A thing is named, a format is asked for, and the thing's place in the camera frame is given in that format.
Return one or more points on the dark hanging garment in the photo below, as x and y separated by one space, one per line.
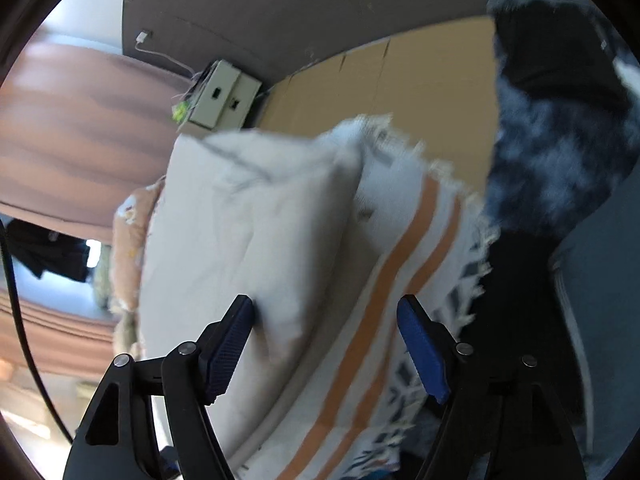
42 250

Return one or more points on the beige large garment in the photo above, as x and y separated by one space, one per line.
246 213

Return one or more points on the patterned white bedspread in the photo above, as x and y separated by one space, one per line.
416 230

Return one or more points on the orange floral pillow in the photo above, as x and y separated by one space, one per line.
130 229

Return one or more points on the dark fluffy rug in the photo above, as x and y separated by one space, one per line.
568 125

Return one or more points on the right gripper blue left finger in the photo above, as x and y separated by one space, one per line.
116 438

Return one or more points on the green object on nightstand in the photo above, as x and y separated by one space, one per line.
179 111

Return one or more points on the cream nightstand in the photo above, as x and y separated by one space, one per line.
220 98

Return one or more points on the pink curtain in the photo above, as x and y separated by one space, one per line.
81 129

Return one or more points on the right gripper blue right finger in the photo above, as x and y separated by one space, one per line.
494 406

